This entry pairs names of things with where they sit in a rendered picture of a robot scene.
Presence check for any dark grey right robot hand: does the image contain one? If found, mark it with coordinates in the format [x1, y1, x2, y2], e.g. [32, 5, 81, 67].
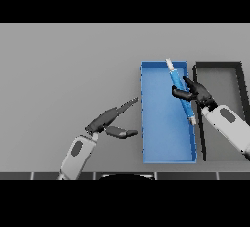
[171, 75, 218, 111]

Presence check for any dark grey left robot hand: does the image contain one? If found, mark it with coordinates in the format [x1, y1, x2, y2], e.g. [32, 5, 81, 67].
[84, 96, 140, 140]

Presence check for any blue pipe with pale ends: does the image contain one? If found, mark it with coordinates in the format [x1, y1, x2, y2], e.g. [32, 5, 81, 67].
[164, 58, 198, 127]

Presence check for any dark grey bin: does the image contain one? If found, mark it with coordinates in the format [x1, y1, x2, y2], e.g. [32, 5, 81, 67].
[192, 61, 250, 162]

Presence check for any blue bin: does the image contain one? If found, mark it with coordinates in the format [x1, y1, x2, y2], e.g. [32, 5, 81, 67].
[140, 60, 198, 164]

